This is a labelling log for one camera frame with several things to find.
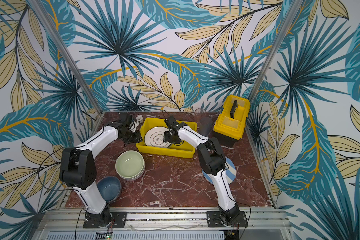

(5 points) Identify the white plate green emblem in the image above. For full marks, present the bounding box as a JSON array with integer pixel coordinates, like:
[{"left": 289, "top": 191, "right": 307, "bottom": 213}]
[{"left": 144, "top": 127, "right": 172, "bottom": 148}]

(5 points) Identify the blue white striped plate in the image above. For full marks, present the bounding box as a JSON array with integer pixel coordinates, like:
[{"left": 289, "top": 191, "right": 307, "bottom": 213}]
[{"left": 202, "top": 157, "right": 237, "bottom": 185}]

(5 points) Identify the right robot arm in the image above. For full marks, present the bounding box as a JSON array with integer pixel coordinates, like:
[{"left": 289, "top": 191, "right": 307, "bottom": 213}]
[{"left": 164, "top": 116, "right": 248, "bottom": 227}]

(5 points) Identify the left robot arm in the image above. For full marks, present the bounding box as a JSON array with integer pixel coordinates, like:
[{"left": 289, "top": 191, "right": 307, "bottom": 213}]
[{"left": 60, "top": 113, "right": 142, "bottom": 228}]

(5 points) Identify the yellow plastic bin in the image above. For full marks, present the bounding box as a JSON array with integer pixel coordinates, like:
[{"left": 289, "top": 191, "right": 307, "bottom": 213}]
[{"left": 135, "top": 116, "right": 198, "bottom": 159}]

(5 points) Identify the small white jar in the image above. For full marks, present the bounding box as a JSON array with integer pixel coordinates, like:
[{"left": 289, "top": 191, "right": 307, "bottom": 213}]
[{"left": 136, "top": 116, "right": 144, "bottom": 124}]

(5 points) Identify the clear pink cup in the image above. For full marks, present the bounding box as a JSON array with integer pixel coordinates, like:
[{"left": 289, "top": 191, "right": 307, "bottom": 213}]
[{"left": 194, "top": 108, "right": 207, "bottom": 121}]

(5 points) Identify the grey translucent cup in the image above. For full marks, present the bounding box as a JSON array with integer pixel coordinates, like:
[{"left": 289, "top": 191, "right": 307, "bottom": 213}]
[{"left": 199, "top": 117, "right": 214, "bottom": 137}]

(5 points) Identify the light green bowl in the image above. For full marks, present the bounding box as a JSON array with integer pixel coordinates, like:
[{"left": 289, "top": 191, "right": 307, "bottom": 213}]
[{"left": 115, "top": 151, "right": 146, "bottom": 181}]

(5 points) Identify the yellow black toolbox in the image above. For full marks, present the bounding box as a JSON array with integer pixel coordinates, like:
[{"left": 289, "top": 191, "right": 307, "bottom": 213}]
[{"left": 213, "top": 95, "right": 251, "bottom": 148}]

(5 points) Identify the dark blue bowl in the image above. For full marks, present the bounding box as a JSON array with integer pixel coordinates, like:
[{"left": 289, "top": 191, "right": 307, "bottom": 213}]
[{"left": 97, "top": 176, "right": 122, "bottom": 204}]

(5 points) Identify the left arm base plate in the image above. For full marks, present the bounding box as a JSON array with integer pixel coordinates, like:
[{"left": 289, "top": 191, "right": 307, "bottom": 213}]
[{"left": 83, "top": 212, "right": 127, "bottom": 229}]

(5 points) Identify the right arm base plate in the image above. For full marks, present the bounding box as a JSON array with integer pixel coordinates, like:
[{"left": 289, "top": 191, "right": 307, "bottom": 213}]
[{"left": 206, "top": 211, "right": 248, "bottom": 228}]

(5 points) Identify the left aluminium corner post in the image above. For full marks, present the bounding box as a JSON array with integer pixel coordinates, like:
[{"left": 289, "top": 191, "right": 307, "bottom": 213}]
[{"left": 26, "top": 0, "right": 103, "bottom": 115}]

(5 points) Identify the aluminium corner post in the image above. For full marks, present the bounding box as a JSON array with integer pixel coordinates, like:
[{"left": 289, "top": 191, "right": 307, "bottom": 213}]
[
  {"left": 26, "top": 0, "right": 103, "bottom": 115},
  {"left": 249, "top": 0, "right": 303, "bottom": 102}
]

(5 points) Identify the aluminium frame rail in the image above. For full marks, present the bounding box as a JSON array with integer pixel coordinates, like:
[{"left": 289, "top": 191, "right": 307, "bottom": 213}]
[{"left": 33, "top": 207, "right": 296, "bottom": 240}]

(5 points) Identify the right aluminium corner post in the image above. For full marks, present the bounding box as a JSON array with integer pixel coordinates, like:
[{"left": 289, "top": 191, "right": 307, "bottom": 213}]
[{"left": 249, "top": 0, "right": 303, "bottom": 102}]

